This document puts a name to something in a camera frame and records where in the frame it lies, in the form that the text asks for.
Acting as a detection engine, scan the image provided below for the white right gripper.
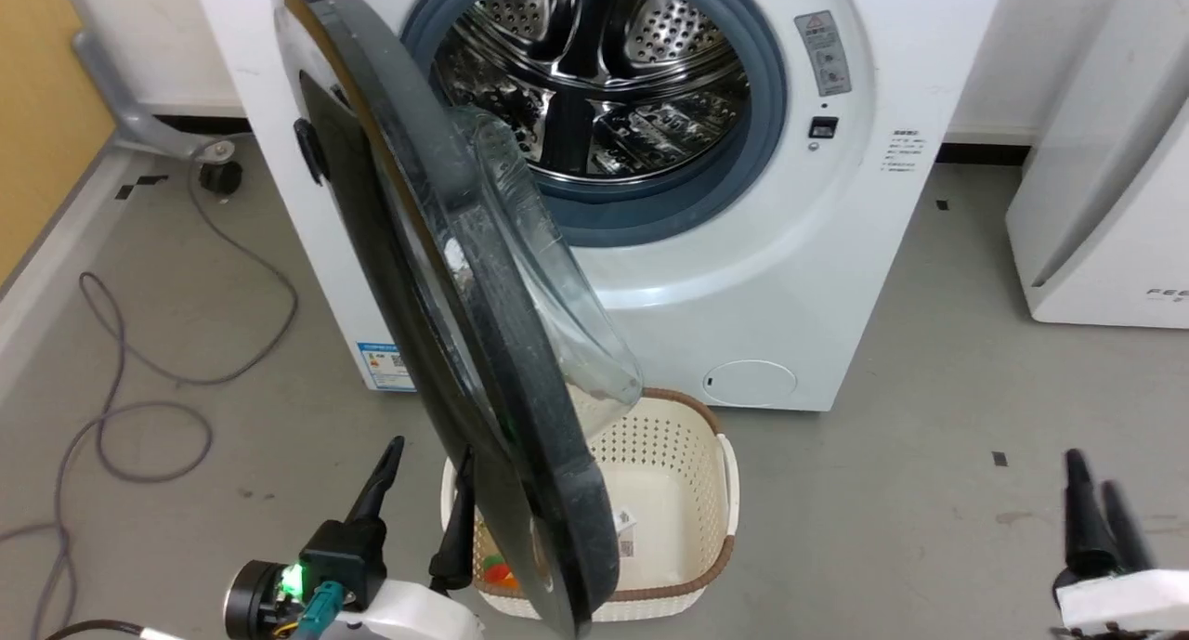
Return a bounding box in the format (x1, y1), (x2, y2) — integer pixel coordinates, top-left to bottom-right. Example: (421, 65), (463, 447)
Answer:
(1052, 449), (1189, 634)

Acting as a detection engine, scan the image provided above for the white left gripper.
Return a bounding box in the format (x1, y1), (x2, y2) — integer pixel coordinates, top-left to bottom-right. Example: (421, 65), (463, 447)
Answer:
(299, 437), (487, 640)

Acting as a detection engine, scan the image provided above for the black round glass washer door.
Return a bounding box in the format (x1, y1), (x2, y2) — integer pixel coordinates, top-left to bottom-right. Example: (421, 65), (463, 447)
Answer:
(272, 0), (645, 640)

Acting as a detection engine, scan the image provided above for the white front-load washing machine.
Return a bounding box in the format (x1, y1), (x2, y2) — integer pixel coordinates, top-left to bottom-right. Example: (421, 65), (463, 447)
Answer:
(190, 0), (1010, 414)

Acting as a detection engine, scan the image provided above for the grey-blue rubber door gasket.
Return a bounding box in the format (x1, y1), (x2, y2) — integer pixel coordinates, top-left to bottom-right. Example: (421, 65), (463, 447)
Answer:
(400, 0), (790, 249)

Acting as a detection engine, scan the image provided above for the blue energy label sticker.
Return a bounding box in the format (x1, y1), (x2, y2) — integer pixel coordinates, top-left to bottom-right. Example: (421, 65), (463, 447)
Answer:
(357, 341), (417, 393)

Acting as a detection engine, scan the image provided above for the white paper tag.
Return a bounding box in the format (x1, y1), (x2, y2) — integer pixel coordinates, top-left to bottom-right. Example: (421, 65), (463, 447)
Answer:
(608, 507), (641, 560)

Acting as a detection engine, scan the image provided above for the cream plastic laundry basket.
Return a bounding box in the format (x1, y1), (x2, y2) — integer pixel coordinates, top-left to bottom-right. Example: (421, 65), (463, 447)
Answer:
(441, 387), (741, 622)

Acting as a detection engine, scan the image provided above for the white plastic appliance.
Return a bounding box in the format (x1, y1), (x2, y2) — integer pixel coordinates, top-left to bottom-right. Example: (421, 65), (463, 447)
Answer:
(1005, 0), (1189, 330)

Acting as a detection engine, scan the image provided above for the black caster wheel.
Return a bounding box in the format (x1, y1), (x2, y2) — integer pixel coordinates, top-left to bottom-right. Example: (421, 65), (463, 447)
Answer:
(198, 160), (244, 196)

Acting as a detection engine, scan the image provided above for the grey metal stand leg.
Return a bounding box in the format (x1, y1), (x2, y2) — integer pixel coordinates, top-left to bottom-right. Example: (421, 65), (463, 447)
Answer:
(58, 0), (237, 163)

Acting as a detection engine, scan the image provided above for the stainless steel washer drum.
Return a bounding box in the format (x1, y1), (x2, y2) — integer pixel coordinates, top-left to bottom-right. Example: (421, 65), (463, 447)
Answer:
(431, 0), (752, 182)

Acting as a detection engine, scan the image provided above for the grey warning sticker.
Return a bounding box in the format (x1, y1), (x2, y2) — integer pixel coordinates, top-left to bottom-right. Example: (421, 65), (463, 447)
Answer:
(794, 11), (854, 98)

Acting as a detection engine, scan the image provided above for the grey floor cable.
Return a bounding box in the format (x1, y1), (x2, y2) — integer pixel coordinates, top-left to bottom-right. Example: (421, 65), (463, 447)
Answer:
(0, 135), (301, 640)

